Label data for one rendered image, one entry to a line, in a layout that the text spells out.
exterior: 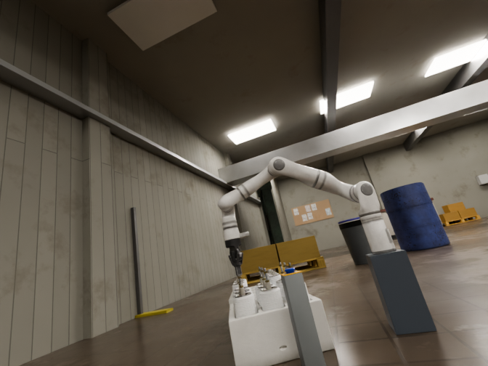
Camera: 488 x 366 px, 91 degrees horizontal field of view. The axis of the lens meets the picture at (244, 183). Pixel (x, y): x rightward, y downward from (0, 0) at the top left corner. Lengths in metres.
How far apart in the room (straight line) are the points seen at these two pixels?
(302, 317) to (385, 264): 0.43
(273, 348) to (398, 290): 0.55
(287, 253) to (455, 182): 9.39
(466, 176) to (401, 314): 11.51
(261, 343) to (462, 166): 11.99
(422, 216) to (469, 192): 8.37
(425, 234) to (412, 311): 2.99
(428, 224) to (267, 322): 3.40
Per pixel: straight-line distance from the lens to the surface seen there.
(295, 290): 0.97
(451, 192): 12.28
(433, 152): 12.52
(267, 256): 4.00
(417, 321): 1.26
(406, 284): 1.23
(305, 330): 1.00
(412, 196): 4.20
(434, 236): 4.22
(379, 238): 1.22
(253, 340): 1.11
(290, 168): 1.15
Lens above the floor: 0.41
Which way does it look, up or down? 17 degrees up
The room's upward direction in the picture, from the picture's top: 12 degrees counter-clockwise
